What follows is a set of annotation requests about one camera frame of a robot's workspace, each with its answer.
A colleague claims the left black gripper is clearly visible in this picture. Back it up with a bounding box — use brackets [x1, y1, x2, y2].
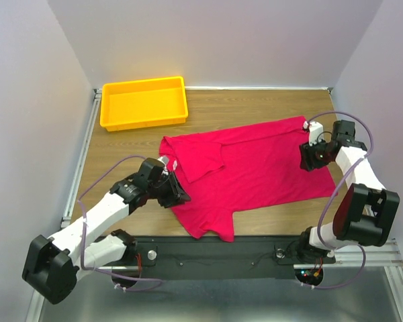
[147, 171, 191, 209]

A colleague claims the red t shirt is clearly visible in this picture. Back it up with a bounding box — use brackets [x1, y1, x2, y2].
[159, 116, 335, 242]

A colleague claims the yellow plastic tray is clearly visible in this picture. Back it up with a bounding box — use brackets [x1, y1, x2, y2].
[99, 76, 188, 131]

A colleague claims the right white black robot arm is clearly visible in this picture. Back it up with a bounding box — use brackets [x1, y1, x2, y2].
[296, 120, 400, 262]

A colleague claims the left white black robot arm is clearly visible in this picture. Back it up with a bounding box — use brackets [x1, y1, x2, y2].
[22, 156, 191, 305]

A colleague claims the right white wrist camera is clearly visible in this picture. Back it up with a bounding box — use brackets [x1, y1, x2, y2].
[303, 121, 324, 146]

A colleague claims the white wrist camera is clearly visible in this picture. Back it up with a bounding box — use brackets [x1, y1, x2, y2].
[158, 155, 170, 176]
[303, 121, 324, 146]

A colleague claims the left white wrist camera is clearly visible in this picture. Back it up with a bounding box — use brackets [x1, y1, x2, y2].
[158, 155, 170, 176]

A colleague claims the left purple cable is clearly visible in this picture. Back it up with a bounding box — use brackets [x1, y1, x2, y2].
[77, 154, 164, 292]

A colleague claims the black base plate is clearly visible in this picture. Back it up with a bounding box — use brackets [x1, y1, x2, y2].
[97, 235, 337, 289]

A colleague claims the aluminium frame rail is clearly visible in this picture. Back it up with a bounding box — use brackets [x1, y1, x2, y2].
[26, 89, 102, 322]

